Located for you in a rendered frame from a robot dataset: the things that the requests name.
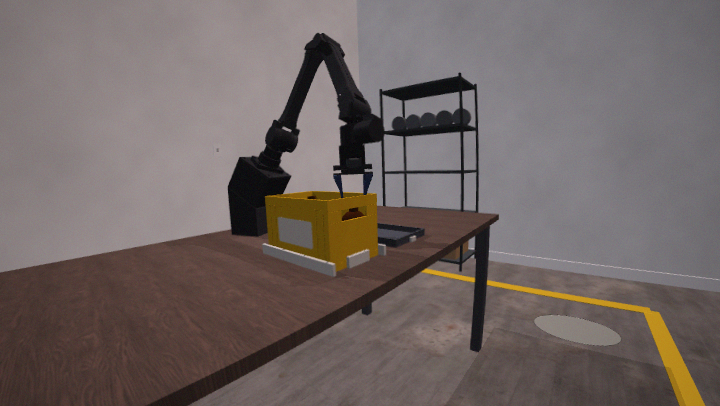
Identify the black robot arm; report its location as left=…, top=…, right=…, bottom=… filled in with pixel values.
left=250, top=33, right=385, bottom=174

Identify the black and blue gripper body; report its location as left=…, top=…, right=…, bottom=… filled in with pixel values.
left=333, top=164, right=373, bottom=176

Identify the yellow divided crate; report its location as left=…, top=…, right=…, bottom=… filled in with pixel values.
left=265, top=191, right=378, bottom=272

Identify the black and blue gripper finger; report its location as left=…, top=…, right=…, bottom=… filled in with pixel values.
left=333, top=175, right=343, bottom=198
left=363, top=174, right=373, bottom=195

